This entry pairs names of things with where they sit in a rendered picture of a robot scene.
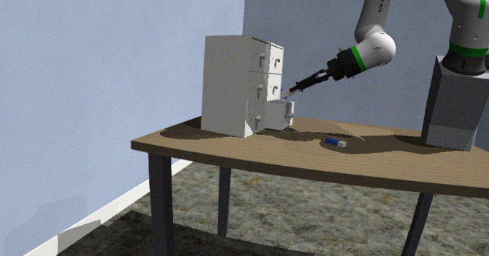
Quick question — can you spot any white chest of drawers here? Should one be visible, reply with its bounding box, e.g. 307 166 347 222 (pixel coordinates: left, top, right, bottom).
201 35 283 138

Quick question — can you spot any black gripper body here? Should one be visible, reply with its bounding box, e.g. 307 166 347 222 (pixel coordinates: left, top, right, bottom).
320 58 344 81

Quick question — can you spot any blue and white eraser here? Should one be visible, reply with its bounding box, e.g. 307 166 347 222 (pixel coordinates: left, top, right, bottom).
325 138 347 147

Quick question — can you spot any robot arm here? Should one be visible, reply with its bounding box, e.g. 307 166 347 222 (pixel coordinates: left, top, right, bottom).
337 0 489 79

